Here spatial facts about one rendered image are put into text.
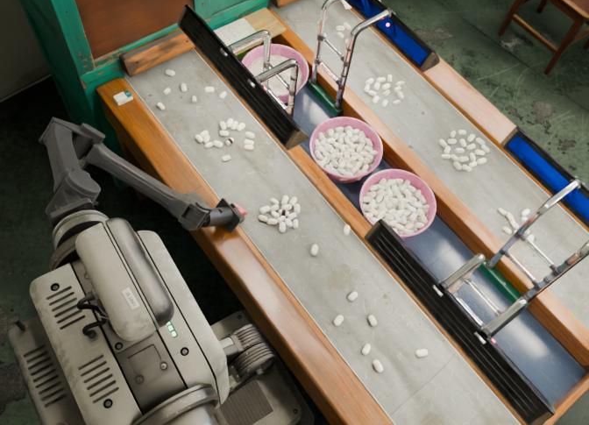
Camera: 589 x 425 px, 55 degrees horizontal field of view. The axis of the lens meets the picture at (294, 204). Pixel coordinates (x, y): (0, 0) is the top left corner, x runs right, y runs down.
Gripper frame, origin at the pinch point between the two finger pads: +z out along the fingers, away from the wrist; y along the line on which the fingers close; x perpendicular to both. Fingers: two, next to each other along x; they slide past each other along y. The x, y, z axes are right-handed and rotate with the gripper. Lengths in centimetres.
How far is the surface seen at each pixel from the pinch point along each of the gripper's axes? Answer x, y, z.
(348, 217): -18.0, -21.4, 20.9
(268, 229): -1.0, -8.7, 4.0
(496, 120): -65, -21, 78
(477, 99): -66, -10, 79
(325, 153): -23.3, 4.5, 30.7
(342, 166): -24.2, -3.4, 31.8
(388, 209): -25, -26, 35
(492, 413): -13, -95, 19
